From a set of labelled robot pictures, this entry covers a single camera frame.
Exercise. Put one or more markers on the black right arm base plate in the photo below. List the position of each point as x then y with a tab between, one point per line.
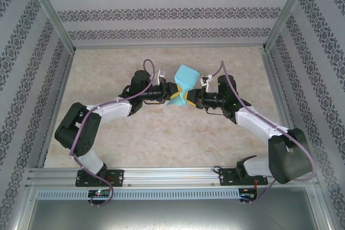
226	177

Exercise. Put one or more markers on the aluminium side rail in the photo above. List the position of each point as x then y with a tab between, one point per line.
57	106
270	65

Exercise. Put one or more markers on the aluminium mounting rail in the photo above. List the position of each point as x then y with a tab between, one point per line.
172	176

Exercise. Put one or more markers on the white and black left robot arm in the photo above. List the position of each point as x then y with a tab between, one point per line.
91	160

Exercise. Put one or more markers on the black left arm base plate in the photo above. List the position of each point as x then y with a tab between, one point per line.
118	177

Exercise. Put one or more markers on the aluminium frame post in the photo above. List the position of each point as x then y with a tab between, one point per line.
51	12
291	9

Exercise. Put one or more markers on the turquoise cloth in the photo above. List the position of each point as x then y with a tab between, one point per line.
186	77

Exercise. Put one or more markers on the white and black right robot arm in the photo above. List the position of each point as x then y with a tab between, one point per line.
256	126

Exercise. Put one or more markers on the grey metal tray panel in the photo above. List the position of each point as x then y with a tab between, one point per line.
172	214

